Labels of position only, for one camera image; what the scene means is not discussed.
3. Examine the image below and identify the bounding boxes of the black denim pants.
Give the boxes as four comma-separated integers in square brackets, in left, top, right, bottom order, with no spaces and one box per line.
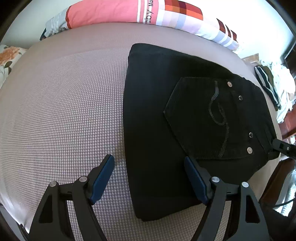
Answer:
[123,44,279,221]

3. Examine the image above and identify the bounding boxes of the pile of white clothes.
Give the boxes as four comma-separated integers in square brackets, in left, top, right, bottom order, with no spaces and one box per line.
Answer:
[260,60,295,123]

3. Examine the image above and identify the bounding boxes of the dark striped garment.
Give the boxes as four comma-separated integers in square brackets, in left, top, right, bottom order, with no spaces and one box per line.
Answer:
[254,64,281,111]

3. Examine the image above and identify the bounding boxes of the beige woven bed mat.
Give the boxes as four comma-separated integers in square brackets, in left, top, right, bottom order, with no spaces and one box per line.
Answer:
[1,23,280,240]

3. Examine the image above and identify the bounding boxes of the pink striped pillow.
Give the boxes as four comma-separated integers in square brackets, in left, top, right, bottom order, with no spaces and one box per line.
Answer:
[65,0,239,51]

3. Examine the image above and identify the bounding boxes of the floral orange pillow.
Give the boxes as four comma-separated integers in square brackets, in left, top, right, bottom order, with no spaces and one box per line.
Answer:
[0,45,27,88]

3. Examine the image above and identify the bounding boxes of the grey cloth under pillow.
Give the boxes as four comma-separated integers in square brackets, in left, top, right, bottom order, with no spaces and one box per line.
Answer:
[40,8,69,41]

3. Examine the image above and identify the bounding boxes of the black cable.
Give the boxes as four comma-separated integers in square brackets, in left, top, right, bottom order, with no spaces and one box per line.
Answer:
[260,196,296,208]

